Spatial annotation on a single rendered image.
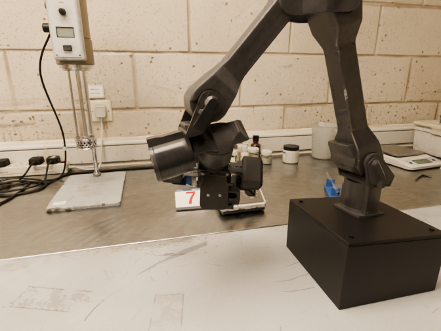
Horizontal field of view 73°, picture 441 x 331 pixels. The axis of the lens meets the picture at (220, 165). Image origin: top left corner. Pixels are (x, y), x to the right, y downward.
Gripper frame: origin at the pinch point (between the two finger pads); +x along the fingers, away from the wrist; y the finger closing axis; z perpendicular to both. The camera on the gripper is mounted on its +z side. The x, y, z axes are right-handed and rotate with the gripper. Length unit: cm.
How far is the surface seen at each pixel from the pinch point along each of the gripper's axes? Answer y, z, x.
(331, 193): 37.3, -9.3, 27.3
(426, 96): 111, -82, 64
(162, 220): -11.4, 4.5, 21.3
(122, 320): -12.1, 26.0, -3.4
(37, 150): -67, -26, 52
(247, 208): 11.0, -0.9, 22.0
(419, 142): 101, -53, 64
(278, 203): 21.0, -4.8, 27.2
